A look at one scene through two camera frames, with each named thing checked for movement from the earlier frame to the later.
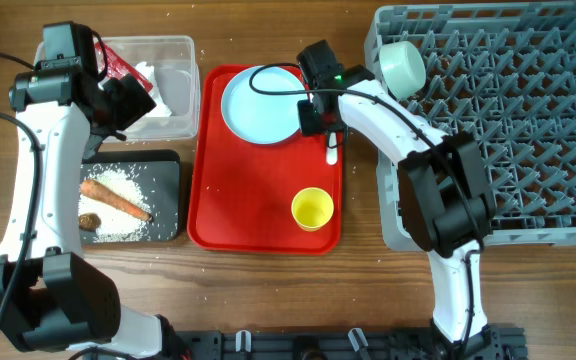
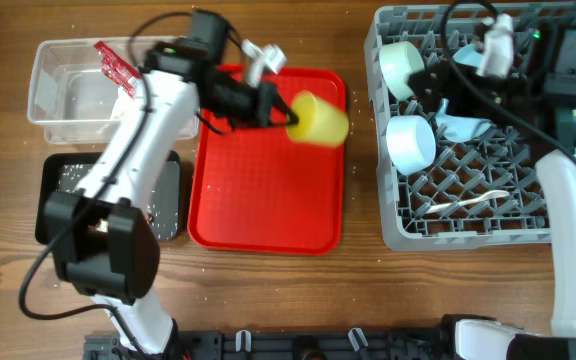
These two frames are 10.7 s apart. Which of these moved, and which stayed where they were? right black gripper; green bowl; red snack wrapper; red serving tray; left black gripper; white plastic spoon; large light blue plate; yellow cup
Moved: white plastic spoon; large light blue plate; yellow cup; right black gripper; left black gripper
Stayed: green bowl; red snack wrapper; red serving tray
